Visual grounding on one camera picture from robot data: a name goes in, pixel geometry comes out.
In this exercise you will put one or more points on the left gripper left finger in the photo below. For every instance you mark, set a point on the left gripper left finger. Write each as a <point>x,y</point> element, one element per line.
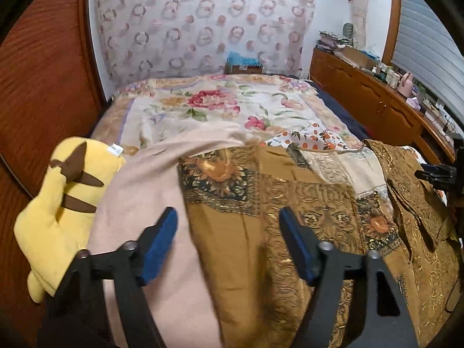
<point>78,317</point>

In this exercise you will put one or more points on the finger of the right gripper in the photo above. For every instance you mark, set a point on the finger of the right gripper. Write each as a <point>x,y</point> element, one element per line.
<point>441,176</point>

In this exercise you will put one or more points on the brown patterned shirt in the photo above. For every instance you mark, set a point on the brown patterned shirt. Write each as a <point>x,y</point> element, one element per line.
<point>362,200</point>

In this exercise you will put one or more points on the wooden side cabinet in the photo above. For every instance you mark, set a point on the wooden side cabinet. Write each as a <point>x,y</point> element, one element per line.
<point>380,109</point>

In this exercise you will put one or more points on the yellow plush toy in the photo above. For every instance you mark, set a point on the yellow plush toy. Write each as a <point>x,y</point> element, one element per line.
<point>56,224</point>

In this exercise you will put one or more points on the pink kettle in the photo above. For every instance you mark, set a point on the pink kettle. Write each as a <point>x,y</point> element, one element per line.
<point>405,85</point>

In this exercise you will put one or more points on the grey window blind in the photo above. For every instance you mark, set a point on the grey window blind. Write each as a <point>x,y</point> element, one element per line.
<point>425,48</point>

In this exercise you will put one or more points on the open cardboard box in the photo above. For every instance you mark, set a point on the open cardboard box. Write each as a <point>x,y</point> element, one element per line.
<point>357,58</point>

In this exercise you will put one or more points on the pink pillow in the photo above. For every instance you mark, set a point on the pink pillow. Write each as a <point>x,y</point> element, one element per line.
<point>178,299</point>

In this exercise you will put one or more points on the stack of folded fabrics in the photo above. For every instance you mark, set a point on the stack of folded fabrics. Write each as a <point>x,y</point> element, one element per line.
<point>331,42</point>

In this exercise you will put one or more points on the cream side curtain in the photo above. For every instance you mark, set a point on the cream side curtain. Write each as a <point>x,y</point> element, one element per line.
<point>359,9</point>

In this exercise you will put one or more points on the floral bed blanket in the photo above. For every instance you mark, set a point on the floral bed blanket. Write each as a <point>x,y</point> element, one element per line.
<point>154,110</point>

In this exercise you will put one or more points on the brown louvered wardrobe door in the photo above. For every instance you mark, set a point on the brown louvered wardrobe door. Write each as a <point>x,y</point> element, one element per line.
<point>50,90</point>

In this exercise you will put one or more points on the cardboard box with blue cloth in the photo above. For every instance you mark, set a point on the cardboard box with blue cloth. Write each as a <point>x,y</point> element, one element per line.
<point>238,64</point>

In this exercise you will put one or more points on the pink circle patterned curtain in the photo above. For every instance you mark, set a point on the pink circle patterned curtain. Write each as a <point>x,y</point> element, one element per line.
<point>142,39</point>

